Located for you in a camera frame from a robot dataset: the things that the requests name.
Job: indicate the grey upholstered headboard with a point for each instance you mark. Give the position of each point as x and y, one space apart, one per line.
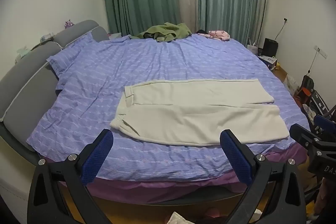
21 98

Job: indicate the cream pants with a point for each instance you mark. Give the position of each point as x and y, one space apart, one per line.
197 119

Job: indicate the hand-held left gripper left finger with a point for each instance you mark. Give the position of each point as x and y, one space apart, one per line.
97 158

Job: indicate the white cloth on floor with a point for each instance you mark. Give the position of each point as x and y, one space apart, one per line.
178 218

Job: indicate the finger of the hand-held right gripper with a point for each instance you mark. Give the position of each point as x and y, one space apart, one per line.
302 133
324 121

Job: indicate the purple striped pillow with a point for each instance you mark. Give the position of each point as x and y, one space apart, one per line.
65 56

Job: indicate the white paper bag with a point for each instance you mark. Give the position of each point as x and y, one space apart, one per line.
252 48

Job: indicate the purple striped bedspread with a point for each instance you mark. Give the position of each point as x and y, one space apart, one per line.
157 63

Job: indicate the black and orange bag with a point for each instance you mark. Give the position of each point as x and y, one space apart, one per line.
305 87

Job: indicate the blue and white box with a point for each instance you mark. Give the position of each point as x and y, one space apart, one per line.
268 61

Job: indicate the black floor appliance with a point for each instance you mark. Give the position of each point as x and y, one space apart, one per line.
270 47

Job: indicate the purple bed sheet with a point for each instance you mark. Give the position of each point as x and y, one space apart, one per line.
157 187

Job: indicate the pink patterned garment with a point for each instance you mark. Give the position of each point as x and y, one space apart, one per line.
216 35

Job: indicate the green garment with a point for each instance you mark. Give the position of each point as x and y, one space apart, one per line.
168 31

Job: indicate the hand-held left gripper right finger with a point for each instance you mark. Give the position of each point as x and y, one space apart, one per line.
236 158

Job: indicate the purple toy figure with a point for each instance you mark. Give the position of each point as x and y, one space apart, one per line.
69 24

